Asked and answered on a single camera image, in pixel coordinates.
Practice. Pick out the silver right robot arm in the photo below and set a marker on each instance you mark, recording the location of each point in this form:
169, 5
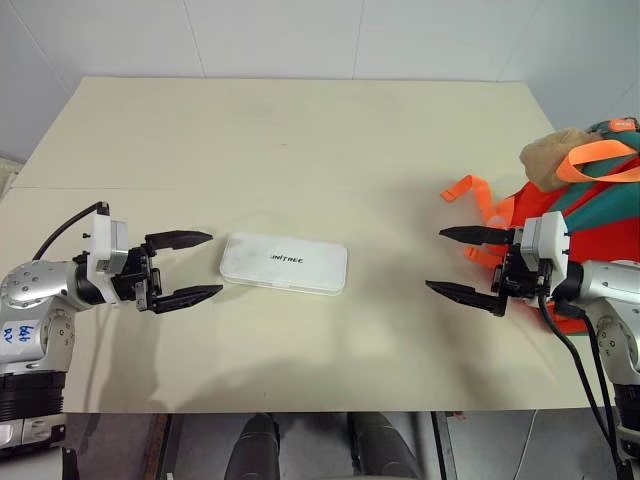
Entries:
607, 320

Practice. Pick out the dark rounded robot leg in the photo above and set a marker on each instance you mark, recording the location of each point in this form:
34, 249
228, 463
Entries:
382, 445
252, 447

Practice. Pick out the orange and green backpack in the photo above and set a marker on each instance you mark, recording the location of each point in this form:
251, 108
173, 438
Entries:
575, 190

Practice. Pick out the black table frame bar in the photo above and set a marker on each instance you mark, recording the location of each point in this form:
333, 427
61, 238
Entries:
445, 447
165, 447

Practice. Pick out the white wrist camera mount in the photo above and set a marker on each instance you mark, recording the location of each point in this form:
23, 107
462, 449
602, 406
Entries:
102, 250
550, 240

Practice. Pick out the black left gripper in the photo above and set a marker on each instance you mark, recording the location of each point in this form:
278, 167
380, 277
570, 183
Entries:
133, 278

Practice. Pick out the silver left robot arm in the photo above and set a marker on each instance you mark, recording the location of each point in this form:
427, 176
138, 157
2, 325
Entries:
35, 300

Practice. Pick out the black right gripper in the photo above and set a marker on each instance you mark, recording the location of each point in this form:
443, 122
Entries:
520, 277

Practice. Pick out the white plastic case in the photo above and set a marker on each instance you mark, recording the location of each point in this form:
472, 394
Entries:
284, 263

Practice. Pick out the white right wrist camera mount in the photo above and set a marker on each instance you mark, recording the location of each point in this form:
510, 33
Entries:
550, 240

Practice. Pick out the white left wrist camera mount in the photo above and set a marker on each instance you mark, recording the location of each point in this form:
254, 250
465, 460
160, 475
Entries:
102, 250

